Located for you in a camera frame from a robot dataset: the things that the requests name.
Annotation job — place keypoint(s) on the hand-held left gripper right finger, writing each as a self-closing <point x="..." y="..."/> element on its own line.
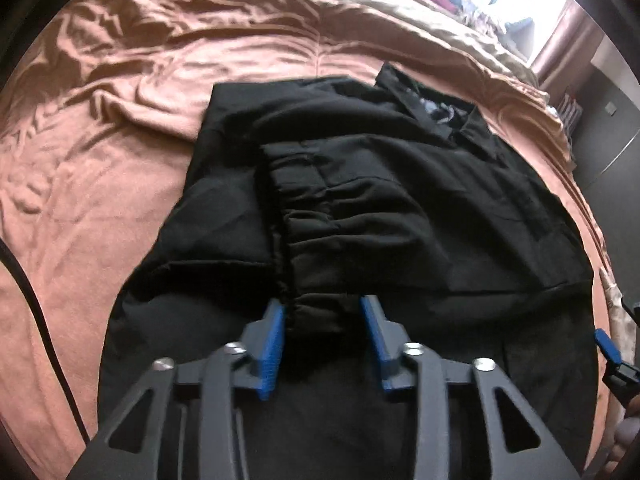
<point x="376" y="345"/>

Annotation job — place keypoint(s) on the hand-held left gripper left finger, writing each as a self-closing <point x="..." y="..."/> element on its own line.
<point x="270" y="355"/>

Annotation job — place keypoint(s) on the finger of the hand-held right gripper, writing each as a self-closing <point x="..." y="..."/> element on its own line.
<point x="609" y="347"/>

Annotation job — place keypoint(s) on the black collared jacket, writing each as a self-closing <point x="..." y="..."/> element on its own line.
<point x="400" y="185"/>

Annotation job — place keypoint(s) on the person's right hand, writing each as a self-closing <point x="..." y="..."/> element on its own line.
<point x="627" y="435"/>

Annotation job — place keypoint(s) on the brown bed sheet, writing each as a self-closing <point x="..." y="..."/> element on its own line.
<point x="125" y="135"/>

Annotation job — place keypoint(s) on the pink curtain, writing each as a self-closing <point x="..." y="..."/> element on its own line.
<point x="565" y="45"/>

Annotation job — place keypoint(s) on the beige duvet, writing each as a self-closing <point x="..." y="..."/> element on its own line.
<point x="350" y="15"/>

